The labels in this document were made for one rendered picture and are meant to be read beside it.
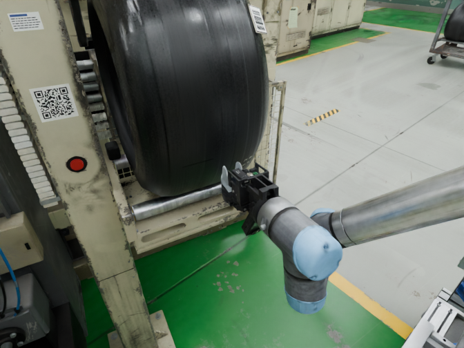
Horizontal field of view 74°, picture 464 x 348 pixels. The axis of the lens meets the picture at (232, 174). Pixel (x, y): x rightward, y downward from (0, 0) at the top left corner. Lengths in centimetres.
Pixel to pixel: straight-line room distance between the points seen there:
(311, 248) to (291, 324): 124
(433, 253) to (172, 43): 201
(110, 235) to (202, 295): 88
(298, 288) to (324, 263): 9
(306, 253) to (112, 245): 68
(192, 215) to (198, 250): 106
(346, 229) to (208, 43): 44
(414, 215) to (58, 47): 73
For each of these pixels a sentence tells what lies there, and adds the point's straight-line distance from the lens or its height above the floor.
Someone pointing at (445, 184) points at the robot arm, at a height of 120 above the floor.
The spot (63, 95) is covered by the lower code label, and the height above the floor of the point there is 123.
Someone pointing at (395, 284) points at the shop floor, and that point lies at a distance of 201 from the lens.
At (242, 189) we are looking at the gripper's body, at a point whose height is 110.
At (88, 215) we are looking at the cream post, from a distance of 94.
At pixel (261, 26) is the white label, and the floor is 136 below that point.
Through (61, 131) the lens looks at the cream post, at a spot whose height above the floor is 115.
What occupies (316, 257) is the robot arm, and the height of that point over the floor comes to 112.
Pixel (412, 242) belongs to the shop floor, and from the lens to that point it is 229.
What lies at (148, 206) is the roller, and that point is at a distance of 88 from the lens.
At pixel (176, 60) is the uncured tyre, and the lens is 60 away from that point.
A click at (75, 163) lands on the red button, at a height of 107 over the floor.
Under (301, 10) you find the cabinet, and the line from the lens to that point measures 572.
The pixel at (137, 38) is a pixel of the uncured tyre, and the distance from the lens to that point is 61.
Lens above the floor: 148
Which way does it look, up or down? 36 degrees down
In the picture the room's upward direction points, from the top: straight up
